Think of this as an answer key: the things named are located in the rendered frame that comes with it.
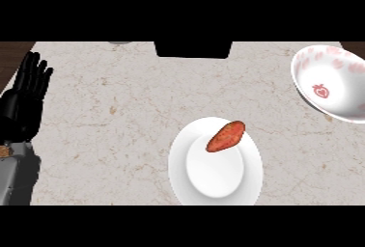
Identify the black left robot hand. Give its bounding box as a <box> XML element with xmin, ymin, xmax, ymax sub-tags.
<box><xmin>0</xmin><ymin>51</ymin><xmax>57</xmax><ymax>144</ymax></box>

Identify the orange-red sweet potato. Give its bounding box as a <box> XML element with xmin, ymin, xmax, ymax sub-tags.
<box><xmin>206</xmin><ymin>120</ymin><xmax>247</xmax><ymax>153</ymax></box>

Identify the white bowl with red strawberries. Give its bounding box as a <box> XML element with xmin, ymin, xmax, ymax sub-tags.
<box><xmin>290</xmin><ymin>44</ymin><xmax>365</xmax><ymax>124</ymax></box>

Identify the white plate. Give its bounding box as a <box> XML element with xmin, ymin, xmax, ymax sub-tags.
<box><xmin>167</xmin><ymin>116</ymin><xmax>263</xmax><ymax>206</ymax></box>

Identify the black appliance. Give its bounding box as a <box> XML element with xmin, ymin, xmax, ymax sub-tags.
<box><xmin>153</xmin><ymin>41</ymin><xmax>234</xmax><ymax>60</ymax></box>

